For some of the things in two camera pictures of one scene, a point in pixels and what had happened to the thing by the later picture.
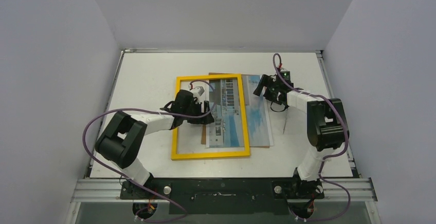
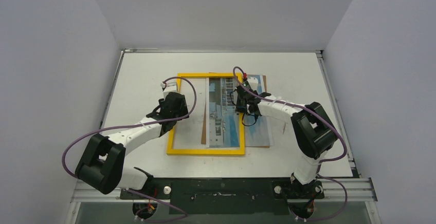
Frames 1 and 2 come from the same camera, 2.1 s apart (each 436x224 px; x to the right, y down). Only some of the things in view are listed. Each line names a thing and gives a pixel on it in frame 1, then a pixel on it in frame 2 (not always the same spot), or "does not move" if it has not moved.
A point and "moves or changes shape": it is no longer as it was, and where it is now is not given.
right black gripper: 270,88 -> 243,99
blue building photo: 224,104 does not move
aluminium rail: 94,190 does not move
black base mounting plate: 224,196 does not move
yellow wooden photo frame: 175,155 moves or changes shape
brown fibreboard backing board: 203,140 does not move
